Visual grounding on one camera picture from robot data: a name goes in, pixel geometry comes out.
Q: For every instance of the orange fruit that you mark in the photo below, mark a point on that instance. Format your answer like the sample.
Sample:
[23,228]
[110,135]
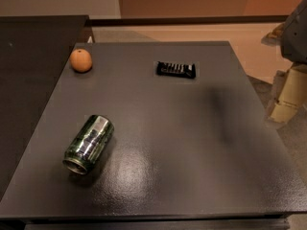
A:
[80,60]

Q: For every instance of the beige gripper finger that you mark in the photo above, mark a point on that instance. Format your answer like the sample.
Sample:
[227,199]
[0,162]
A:
[289,94]
[276,33]

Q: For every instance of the black snack bar wrapper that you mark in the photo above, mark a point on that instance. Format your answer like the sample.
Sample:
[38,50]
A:
[187,71]

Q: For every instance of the green metal can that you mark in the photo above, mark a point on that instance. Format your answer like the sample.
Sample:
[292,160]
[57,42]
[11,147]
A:
[86,148]

